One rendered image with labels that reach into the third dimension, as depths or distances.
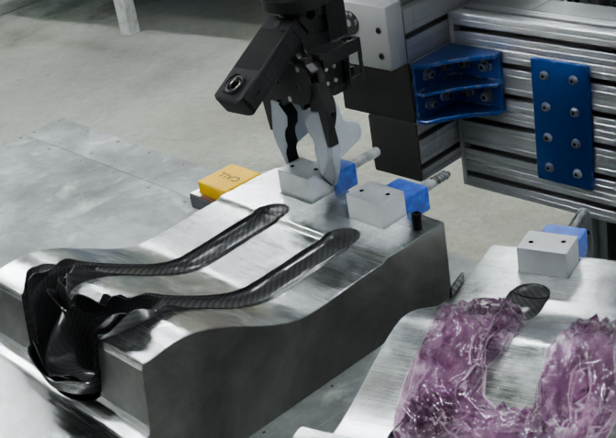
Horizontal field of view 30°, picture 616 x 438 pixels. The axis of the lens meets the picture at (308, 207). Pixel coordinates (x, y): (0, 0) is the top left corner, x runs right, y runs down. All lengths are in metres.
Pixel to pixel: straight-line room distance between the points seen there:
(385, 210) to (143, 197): 0.48
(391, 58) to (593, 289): 0.54
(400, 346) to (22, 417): 0.34
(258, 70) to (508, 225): 1.90
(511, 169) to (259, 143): 2.11
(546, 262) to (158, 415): 0.40
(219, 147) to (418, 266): 2.60
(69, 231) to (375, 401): 0.67
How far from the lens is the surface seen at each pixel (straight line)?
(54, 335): 1.13
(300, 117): 1.29
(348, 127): 1.25
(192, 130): 3.90
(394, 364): 0.97
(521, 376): 0.94
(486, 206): 3.11
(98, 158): 1.71
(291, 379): 1.08
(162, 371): 0.97
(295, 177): 1.25
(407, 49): 1.56
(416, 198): 1.21
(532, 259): 1.14
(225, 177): 1.47
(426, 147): 1.63
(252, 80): 1.17
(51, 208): 1.59
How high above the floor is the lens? 1.45
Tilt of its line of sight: 27 degrees down
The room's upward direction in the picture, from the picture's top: 9 degrees counter-clockwise
